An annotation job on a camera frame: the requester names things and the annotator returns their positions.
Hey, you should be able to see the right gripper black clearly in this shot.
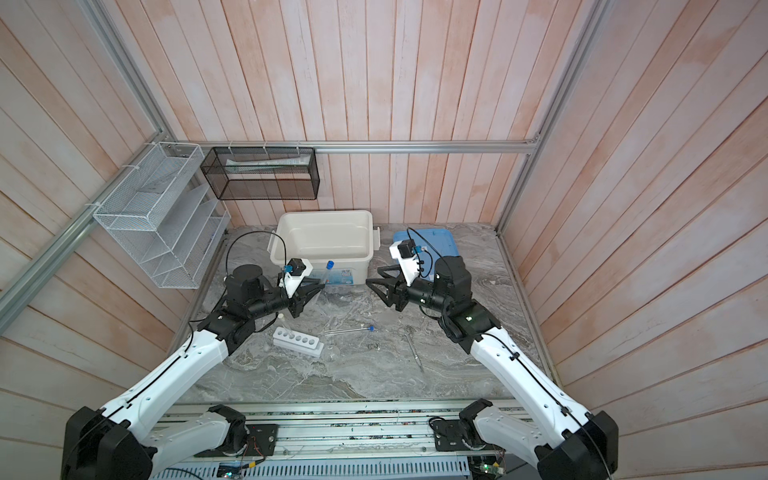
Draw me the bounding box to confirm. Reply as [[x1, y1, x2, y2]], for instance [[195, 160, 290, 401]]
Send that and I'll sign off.
[[369, 265, 452, 318]]

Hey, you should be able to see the blue capped test tube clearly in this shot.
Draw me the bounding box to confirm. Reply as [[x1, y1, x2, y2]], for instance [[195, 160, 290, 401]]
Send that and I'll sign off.
[[327, 325, 375, 336], [309, 260, 335, 284]]

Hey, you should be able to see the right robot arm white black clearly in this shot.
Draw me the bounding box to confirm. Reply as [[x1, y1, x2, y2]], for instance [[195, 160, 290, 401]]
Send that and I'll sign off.
[[366, 256, 619, 479]]

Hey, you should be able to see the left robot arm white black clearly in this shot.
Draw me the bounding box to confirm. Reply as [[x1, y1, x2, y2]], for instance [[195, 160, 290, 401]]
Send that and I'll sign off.
[[60, 258, 324, 479]]

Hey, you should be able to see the white test tube rack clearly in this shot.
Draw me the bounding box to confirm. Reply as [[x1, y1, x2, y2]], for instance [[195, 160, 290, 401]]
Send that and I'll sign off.
[[272, 327, 324, 358]]

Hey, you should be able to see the white plastic storage bin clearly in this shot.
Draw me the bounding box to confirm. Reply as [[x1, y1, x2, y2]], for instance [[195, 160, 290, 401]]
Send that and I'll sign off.
[[268, 210, 381, 285]]

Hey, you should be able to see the blue plastic bin lid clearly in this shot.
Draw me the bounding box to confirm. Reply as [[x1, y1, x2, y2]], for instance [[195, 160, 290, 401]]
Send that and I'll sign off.
[[393, 229, 459, 256]]

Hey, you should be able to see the white perforated vent cover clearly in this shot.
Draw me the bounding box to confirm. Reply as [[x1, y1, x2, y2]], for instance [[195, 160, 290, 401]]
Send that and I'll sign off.
[[155, 455, 472, 479]]

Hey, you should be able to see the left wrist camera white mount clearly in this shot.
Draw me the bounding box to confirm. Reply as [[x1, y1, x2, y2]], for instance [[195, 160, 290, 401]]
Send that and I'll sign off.
[[279, 257, 313, 298]]

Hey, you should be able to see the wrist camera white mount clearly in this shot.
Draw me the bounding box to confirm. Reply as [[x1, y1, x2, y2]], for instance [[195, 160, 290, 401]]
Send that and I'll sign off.
[[389, 238, 423, 286], [279, 257, 313, 298]]

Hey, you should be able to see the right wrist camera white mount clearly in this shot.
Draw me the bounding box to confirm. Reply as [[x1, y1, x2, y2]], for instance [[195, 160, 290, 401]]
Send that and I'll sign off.
[[389, 238, 423, 286]]

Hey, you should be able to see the aluminium rail base frame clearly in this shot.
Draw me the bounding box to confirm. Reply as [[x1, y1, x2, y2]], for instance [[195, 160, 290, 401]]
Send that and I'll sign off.
[[149, 399, 602, 466]]

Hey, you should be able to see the black mesh wall basket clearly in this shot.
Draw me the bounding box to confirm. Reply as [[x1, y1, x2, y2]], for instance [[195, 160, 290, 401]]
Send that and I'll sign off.
[[201, 146, 320, 201]]

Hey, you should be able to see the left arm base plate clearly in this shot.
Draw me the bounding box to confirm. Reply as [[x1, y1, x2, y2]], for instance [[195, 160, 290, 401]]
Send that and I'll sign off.
[[235, 423, 279, 458]]

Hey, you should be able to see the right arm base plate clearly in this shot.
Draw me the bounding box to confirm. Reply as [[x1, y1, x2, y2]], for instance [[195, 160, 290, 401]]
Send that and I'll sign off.
[[428, 416, 484, 452]]

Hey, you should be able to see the white wire mesh shelf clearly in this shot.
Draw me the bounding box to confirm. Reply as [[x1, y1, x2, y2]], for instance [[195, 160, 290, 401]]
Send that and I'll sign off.
[[94, 142, 230, 290]]

